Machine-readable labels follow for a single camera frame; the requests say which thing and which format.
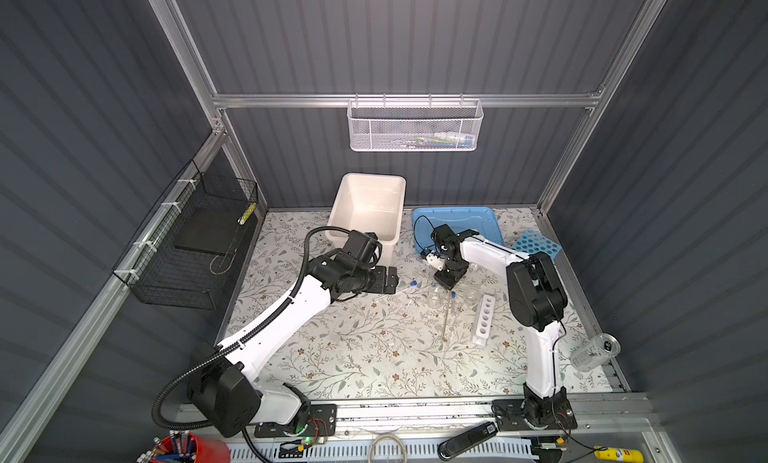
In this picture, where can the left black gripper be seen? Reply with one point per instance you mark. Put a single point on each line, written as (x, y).
(378, 284)

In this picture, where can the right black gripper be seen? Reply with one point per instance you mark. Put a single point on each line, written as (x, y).
(445, 281)

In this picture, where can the white small tube rack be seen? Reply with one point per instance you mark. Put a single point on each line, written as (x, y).
(481, 330)

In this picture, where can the clear plastic measuring cup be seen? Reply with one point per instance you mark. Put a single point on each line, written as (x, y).
(596, 352)

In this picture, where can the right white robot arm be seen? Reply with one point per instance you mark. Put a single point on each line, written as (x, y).
(537, 301)

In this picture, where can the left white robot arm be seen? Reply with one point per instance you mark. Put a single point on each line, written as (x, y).
(225, 383)

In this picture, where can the blue plastic bin lid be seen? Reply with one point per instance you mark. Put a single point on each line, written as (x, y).
(481, 219)

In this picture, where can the long glass stirring rod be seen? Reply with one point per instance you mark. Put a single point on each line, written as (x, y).
(447, 312)

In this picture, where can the white plastic storage bin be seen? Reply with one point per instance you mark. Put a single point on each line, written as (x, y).
(371, 203)

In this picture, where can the blue test tube rack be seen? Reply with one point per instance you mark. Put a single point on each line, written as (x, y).
(531, 242)

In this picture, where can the yellow brush in basket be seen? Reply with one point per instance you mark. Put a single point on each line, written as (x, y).
(248, 212)

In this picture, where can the black handheld device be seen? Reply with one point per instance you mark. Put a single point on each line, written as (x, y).
(467, 440)

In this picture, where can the yellow bottle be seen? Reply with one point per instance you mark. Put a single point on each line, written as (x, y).
(614, 454)

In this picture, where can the red pen cup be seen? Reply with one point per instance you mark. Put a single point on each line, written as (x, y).
(186, 447)

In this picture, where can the white wire wall basket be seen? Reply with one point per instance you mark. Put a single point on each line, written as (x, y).
(414, 125)

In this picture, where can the black wire wall basket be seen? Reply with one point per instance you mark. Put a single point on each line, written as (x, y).
(189, 254)

